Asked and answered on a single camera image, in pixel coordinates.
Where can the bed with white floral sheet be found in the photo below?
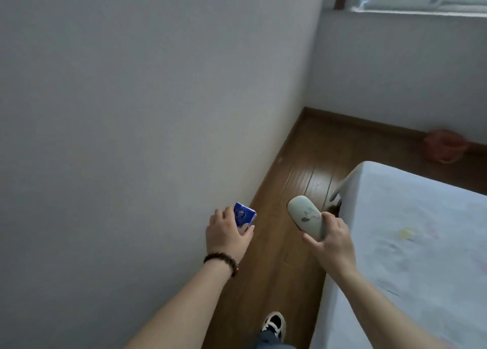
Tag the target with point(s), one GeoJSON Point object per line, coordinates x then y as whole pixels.
{"type": "Point", "coordinates": [418, 246]}

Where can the person's left forearm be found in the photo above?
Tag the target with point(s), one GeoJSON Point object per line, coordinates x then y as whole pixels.
{"type": "Point", "coordinates": [182, 314]}

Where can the person's right forearm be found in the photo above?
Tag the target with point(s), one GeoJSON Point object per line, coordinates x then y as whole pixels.
{"type": "Point", "coordinates": [380, 314]}

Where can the person's right hand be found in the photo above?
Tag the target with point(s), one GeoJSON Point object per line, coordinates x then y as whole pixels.
{"type": "Point", "coordinates": [336, 249]}

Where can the pale green glasses case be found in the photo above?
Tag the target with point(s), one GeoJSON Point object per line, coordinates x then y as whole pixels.
{"type": "Point", "coordinates": [304, 211]}

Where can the person's left hand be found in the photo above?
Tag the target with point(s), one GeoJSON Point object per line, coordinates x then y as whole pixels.
{"type": "Point", "coordinates": [226, 238]}

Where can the blue tissue pack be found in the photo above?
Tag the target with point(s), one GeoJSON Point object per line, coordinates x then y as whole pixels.
{"type": "Point", "coordinates": [243, 213]}

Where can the person's dark trousers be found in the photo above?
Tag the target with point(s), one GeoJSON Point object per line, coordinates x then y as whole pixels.
{"type": "Point", "coordinates": [266, 341]}

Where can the black white sneaker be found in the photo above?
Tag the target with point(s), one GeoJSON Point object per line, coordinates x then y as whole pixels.
{"type": "Point", "coordinates": [274, 324]}

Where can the red waste bin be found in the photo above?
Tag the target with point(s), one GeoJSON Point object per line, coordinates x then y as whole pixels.
{"type": "Point", "coordinates": [445, 147]}

